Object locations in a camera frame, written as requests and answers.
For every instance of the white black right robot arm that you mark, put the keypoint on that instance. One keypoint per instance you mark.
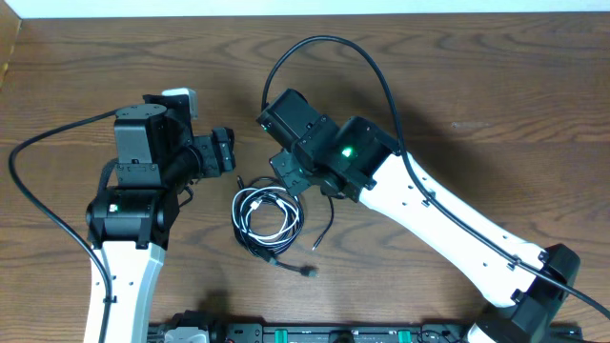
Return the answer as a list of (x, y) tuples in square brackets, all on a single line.
[(524, 284)]

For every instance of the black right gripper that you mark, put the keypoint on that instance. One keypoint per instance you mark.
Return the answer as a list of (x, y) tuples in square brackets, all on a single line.
[(295, 183)]

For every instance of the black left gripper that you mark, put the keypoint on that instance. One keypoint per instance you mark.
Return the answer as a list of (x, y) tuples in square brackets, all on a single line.
[(219, 153)]

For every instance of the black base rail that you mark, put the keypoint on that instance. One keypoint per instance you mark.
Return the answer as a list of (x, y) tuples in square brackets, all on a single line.
[(193, 327)]

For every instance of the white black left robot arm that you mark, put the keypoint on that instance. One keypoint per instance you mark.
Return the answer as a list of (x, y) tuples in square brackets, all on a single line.
[(130, 223)]

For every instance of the brown cardboard side panel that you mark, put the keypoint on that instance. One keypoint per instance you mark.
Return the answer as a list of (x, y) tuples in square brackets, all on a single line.
[(10, 25)]

